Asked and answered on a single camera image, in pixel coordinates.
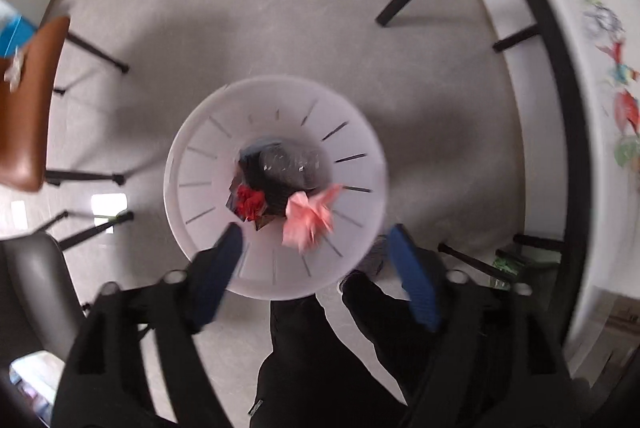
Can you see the red crumpled wrapper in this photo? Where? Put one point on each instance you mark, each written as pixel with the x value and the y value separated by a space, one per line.
pixel 249 204

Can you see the black plastic bag trash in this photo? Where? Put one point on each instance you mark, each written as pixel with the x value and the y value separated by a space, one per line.
pixel 279 168

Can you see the black trousers leg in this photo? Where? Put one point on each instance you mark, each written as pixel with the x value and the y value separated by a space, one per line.
pixel 311 379

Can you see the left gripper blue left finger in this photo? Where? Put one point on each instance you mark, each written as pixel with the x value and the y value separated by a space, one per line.
pixel 209 276

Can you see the white crumpled tissue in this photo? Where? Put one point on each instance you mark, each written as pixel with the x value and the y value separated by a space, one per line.
pixel 13 74

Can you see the pink paper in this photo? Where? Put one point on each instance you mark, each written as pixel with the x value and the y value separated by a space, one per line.
pixel 309 218

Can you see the white slotted trash basket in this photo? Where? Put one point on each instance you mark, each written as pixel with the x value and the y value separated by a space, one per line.
pixel 201 164

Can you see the blue plastic bin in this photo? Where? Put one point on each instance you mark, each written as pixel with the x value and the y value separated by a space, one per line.
pixel 15 29

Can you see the grey office chair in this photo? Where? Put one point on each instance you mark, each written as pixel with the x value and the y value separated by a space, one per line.
pixel 40 310

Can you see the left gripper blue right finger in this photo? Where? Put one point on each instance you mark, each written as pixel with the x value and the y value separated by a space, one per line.
pixel 418 281

